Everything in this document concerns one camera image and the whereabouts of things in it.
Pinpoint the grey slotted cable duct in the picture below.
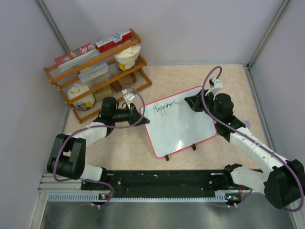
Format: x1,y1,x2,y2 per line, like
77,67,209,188
47,190,240,203

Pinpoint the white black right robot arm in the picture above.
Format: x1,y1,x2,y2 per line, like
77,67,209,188
184,90,305,211

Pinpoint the clear plastic box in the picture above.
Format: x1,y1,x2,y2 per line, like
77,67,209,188
78,62,109,83

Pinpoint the white bag shelf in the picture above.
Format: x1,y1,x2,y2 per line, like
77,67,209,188
113,45,141,72
67,83,95,112

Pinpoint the tan block left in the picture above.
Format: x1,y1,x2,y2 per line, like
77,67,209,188
93,85,113,102

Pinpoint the red foil box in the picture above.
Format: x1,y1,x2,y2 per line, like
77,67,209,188
95,30,132,53

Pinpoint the orange wooden shelf rack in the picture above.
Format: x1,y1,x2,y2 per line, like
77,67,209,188
43,29,152,123

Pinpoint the white bag lower shelf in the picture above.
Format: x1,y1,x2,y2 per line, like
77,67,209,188
67,83,95,112

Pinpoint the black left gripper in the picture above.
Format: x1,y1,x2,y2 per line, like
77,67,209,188
112,103,149,127

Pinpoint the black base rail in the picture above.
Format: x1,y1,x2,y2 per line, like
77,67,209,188
81,169,241,198

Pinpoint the white bag upper shelf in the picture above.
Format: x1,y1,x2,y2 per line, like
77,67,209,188
113,45,141,72

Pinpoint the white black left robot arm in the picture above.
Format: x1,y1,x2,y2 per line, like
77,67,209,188
47,97,150,189

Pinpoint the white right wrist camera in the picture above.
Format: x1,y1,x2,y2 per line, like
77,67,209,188
209,78,223,95

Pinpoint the brown block right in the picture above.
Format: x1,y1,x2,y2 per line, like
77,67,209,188
111,73,137,92

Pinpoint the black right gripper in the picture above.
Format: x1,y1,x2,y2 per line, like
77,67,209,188
185,89,221,122

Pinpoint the pink framed whiteboard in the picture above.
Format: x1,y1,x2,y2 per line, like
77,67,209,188
139,86,217,158

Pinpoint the red white wrap box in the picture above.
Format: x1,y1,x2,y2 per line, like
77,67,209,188
54,43,98,72

